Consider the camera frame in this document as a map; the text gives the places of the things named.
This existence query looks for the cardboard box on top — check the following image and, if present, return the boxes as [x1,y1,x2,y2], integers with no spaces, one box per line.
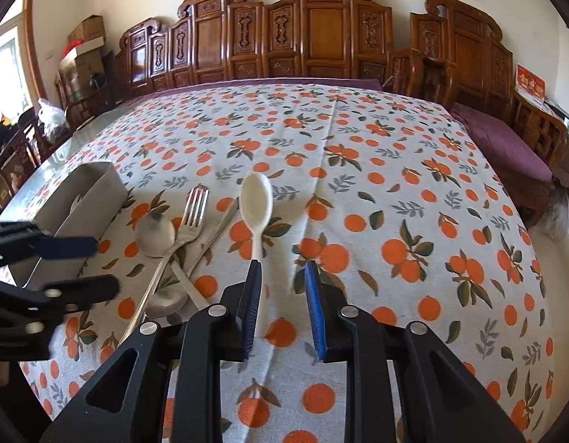
[67,15,106,43]

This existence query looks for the white plastic long spoon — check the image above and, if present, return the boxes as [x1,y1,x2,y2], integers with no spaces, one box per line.
[239,172,273,338]

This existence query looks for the stacked cardboard boxes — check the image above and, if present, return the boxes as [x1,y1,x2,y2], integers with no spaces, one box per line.
[55,36,107,107]

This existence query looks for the metal spoon round bowl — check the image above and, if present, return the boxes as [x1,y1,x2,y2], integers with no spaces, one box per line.
[135,211,209,310]

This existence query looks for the wooden side table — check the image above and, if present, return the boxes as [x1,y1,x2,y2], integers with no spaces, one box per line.
[511,92,569,187]

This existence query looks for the carved wooden sofa bench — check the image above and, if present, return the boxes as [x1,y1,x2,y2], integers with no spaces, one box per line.
[116,0,393,96]

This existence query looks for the orange print tablecloth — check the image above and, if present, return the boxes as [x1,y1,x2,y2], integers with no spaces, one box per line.
[22,84,555,442]

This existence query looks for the purple sofa cushion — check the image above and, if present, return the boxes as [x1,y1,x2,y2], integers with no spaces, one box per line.
[122,77,383,102]

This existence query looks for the wooden dining chair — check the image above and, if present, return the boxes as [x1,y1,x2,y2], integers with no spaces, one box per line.
[0,108,40,214]

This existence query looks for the white plastic bag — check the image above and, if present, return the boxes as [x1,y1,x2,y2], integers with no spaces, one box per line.
[38,98,70,143]

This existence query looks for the wooden window frame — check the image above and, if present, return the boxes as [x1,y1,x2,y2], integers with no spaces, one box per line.
[0,0,46,121]

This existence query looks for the carved wooden armchair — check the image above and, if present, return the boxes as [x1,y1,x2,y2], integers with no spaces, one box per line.
[390,0,514,119]

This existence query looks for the purple armchair cushion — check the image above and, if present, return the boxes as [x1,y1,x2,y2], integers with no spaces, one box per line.
[450,103,553,182]

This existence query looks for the red gift box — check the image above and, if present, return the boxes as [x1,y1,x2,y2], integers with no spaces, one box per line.
[515,63,546,103]

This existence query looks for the metal fork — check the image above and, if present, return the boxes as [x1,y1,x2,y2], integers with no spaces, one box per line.
[120,184,210,343]

